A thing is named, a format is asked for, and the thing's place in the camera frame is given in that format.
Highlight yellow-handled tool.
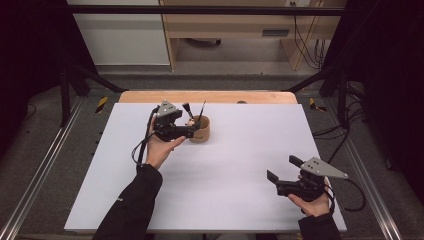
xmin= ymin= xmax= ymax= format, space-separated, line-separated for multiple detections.
xmin=308 ymin=97 xmax=328 ymax=113
xmin=94 ymin=96 xmax=109 ymax=114

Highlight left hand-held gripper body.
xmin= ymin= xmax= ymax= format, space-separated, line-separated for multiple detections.
xmin=151 ymin=99 xmax=194 ymax=143

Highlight person's left hand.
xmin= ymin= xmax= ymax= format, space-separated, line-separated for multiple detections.
xmin=145 ymin=114 xmax=188 ymax=170

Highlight light wooden table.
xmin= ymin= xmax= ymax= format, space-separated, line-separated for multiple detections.
xmin=118 ymin=90 xmax=299 ymax=105

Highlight large black makeup brush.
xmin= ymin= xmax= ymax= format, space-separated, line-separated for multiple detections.
xmin=181 ymin=102 xmax=196 ymax=122

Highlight white table cover board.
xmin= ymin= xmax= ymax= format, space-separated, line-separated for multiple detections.
xmin=63 ymin=102 xmax=348 ymax=233

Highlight black horizontal frame bar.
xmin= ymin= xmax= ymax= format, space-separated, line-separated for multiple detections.
xmin=64 ymin=4 xmax=348 ymax=16

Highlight black metal frame stand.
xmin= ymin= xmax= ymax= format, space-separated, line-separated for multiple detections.
xmin=59 ymin=64 xmax=128 ymax=128
xmin=283 ymin=64 xmax=351 ymax=129

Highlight black floor cables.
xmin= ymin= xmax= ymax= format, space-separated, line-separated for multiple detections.
xmin=313 ymin=99 xmax=368 ymax=164

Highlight right hand-held gripper black cable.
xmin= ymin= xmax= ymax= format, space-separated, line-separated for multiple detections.
xmin=324 ymin=178 xmax=367 ymax=213

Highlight black hanging cables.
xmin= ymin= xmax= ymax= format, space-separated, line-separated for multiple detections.
xmin=290 ymin=1 xmax=329 ymax=70

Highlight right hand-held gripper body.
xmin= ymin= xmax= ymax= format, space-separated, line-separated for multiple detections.
xmin=275 ymin=157 xmax=349 ymax=203

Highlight tan bear pen holder cup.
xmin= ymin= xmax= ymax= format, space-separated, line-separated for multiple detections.
xmin=188 ymin=114 xmax=211 ymax=144

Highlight white cabinet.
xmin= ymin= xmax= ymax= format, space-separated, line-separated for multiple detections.
xmin=66 ymin=0 xmax=171 ymax=66

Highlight beige wooden desk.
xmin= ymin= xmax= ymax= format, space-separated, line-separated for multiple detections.
xmin=159 ymin=0 xmax=348 ymax=72

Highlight left hand-held gripper black cable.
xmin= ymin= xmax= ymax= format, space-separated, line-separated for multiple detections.
xmin=131 ymin=105 xmax=159 ymax=168

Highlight yellow-handled tool left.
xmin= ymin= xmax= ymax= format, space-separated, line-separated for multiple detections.
xmin=94 ymin=96 xmax=109 ymax=114

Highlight person's right hand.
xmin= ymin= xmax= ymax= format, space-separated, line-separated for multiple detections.
xmin=287 ymin=194 xmax=332 ymax=218

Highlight aluminium floor rail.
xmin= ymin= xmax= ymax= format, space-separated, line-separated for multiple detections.
xmin=0 ymin=96 xmax=84 ymax=240
xmin=324 ymin=98 xmax=404 ymax=240

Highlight hand-held gripper black cable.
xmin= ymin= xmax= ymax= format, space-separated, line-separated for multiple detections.
xmin=324 ymin=178 xmax=367 ymax=213
xmin=131 ymin=105 xmax=159 ymax=168

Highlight yellow-handled tool right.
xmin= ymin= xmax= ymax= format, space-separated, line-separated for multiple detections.
xmin=308 ymin=97 xmax=328 ymax=113

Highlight black curtain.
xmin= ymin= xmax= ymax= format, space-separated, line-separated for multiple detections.
xmin=321 ymin=0 xmax=424 ymax=201
xmin=0 ymin=0 xmax=98 ymax=158

